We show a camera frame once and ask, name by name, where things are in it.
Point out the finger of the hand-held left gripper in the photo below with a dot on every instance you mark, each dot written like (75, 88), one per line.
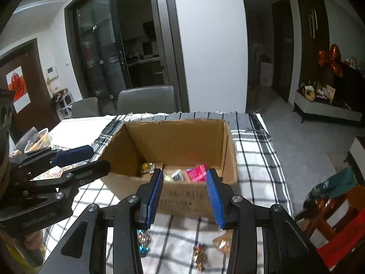
(74, 154)
(85, 172)

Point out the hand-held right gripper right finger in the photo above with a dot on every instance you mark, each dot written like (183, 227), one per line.
(215, 199)

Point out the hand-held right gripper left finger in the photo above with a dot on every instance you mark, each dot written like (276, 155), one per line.
(155, 197)

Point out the long white snack packet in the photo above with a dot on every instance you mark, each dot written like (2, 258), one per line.
(176, 175)

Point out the yellow candy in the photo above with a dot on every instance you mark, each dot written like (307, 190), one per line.
(147, 167)

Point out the pink snack packet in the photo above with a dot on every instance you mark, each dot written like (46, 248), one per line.
(196, 173)

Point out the bronze foil snack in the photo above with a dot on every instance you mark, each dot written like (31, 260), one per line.
(223, 242)

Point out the blue foil candy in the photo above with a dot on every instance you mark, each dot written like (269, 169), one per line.
(144, 241)

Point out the brown foil candy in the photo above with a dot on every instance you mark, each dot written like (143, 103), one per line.
(199, 252)

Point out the brown cardboard box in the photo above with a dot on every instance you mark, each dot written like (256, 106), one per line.
(176, 139)

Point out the person's left hand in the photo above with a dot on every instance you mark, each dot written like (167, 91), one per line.
(32, 237)

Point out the white plastic basket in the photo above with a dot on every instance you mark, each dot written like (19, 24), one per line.
(38, 141)

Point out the small grey dining chair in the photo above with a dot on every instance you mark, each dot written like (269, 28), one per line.
(85, 108)

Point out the white shoe rack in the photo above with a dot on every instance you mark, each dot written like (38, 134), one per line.
(62, 102)

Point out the black white plaid tablecloth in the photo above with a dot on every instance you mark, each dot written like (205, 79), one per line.
(256, 154)

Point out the wide grey dining chair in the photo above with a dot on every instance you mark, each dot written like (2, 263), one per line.
(145, 100)

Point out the dark glass sliding door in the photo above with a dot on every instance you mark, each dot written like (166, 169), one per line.
(97, 48)

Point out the green cloth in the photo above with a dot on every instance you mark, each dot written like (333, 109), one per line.
(336, 184)

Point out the red wooden chair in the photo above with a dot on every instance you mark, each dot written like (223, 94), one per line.
(339, 234)

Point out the white paper bag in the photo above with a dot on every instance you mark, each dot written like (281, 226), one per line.
(266, 72)

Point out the white low bench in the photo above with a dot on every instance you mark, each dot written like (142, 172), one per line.
(328, 110)

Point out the red foil balloons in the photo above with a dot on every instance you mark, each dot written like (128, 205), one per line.
(332, 60)

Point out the white wall intercom panel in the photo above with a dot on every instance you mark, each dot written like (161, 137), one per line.
(52, 72)

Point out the red wall poster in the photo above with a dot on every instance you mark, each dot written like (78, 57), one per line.
(18, 88)

